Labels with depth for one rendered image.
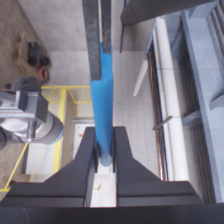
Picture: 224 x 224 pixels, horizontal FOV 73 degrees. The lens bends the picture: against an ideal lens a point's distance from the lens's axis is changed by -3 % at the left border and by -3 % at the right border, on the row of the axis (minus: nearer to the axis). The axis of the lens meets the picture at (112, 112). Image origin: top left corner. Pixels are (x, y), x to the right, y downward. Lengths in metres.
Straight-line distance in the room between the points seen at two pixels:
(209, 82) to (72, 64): 3.83
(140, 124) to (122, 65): 1.97
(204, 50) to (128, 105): 2.26
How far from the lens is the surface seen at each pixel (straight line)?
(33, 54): 4.17
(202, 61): 3.78
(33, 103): 0.29
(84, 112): 4.11
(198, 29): 4.31
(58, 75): 5.20
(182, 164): 3.15
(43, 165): 4.09
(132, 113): 4.48
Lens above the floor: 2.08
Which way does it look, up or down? 1 degrees up
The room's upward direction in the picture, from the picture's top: 90 degrees clockwise
